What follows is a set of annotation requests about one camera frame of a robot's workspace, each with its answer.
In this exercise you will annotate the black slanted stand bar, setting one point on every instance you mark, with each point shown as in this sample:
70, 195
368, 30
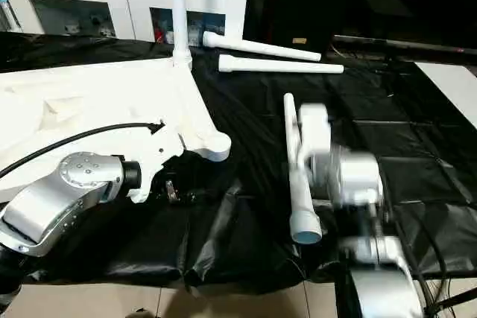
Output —
451, 301

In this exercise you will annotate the white plastic table leg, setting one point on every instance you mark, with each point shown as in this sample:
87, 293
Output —
179, 5
268, 48
291, 65
292, 124

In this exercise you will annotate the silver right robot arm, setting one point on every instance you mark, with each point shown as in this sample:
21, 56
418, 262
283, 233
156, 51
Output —
358, 184

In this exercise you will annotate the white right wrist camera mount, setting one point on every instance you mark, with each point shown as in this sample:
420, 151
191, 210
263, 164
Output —
313, 132

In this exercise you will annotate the white plastic table top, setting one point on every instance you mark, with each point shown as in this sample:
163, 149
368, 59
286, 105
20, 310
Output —
89, 102

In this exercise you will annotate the black work surface mat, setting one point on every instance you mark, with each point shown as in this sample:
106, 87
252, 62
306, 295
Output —
417, 176

